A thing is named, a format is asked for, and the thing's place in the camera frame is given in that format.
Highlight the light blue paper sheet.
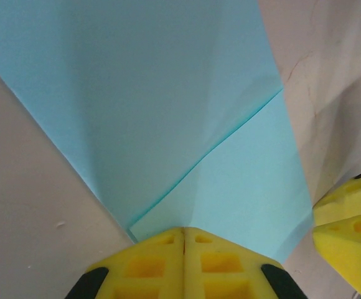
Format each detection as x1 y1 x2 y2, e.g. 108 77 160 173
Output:
0 0 314 264

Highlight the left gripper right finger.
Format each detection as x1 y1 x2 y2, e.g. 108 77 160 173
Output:
183 226 309 299

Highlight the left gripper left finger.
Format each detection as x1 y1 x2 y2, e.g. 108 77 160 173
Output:
64 227 186 299

